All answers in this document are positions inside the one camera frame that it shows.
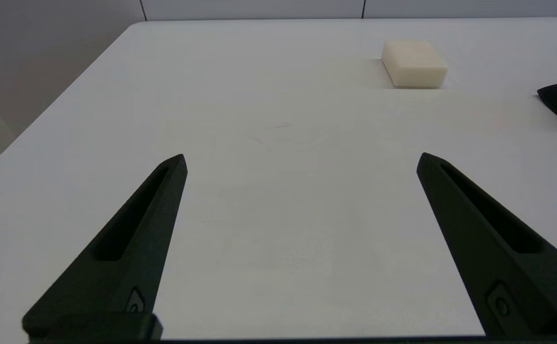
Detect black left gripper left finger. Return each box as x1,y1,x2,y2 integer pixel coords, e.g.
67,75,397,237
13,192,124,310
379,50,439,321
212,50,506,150
22,153,188,339

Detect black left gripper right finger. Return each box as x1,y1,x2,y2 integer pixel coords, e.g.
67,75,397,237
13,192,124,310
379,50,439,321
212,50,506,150
416,152,557,336

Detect cream white rectangular block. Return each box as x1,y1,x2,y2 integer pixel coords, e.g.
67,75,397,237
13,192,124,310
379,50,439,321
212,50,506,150
381,40,449,89

